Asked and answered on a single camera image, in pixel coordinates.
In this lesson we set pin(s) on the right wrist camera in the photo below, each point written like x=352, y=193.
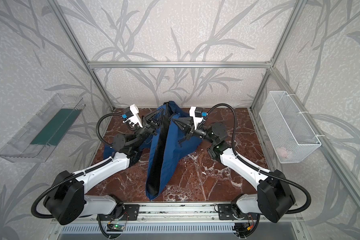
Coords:
x=198, y=115

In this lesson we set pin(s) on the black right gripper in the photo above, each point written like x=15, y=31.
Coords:
x=187, y=129

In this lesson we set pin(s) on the pink object in basket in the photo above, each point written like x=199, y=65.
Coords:
x=283, y=153

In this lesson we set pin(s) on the green circuit board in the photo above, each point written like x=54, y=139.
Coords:
x=115, y=227

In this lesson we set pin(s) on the right base wiring connector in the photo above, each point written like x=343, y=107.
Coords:
x=242, y=230

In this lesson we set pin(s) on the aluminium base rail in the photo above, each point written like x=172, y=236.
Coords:
x=173, y=212

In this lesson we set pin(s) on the clear plastic wall bin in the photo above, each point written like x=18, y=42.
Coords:
x=35, y=142

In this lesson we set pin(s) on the blue zip-up jacket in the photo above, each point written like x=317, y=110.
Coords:
x=165, y=151

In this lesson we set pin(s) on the white wire mesh basket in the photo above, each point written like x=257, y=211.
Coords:
x=287, y=127

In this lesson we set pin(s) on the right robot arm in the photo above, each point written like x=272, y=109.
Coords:
x=273, y=198

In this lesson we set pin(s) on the aluminium cage frame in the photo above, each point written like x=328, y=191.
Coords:
x=349, y=181

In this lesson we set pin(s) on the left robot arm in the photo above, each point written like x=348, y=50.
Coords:
x=67, y=199

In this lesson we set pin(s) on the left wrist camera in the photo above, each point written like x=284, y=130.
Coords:
x=131, y=115

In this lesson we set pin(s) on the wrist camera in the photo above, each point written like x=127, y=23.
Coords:
x=198, y=115
x=131, y=115

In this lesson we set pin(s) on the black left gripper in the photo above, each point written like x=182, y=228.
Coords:
x=148, y=127

